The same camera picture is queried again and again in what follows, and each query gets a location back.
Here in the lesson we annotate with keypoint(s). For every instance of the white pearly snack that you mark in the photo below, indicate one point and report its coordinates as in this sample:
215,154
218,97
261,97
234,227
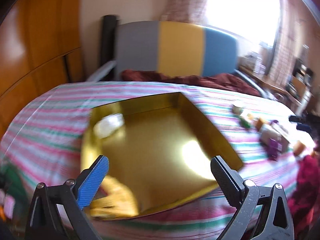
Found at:
108,125

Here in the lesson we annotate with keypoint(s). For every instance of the gold metal tray box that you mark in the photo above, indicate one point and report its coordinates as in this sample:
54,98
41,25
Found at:
162,153

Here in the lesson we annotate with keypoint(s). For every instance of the grey yellow blue headboard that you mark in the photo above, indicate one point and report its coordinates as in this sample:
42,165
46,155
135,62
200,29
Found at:
174,49

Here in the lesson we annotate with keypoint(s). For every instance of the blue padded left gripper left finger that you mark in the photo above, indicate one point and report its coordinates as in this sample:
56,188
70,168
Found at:
89,180

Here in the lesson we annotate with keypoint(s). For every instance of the dark red blanket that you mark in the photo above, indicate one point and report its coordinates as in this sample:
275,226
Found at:
222,81

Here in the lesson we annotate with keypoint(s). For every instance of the striped pink green bedsheet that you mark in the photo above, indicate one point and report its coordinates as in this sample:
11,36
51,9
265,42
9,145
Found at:
44,140

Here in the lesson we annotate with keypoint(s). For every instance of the small green white box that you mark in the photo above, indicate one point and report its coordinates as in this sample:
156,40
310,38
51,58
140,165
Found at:
237,109

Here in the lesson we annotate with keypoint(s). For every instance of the beige tea box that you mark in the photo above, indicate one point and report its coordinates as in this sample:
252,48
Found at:
276,133

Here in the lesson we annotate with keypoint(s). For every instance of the yellow plush toy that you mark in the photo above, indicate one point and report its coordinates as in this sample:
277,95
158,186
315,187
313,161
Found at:
119,202

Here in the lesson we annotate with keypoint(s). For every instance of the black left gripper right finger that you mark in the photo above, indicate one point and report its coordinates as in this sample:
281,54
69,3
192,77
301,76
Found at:
229,181

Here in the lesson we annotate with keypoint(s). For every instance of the black bed post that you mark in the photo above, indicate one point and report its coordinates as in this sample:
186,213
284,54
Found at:
107,41

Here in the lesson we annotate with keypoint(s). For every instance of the wooden bedside desk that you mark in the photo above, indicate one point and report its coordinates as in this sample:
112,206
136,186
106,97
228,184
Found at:
272,90

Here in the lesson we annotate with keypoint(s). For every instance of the pink patterned curtain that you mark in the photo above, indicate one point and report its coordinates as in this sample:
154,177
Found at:
186,11

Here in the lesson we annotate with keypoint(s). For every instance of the orange wooden wardrobe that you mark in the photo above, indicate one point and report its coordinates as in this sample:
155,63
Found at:
40,49

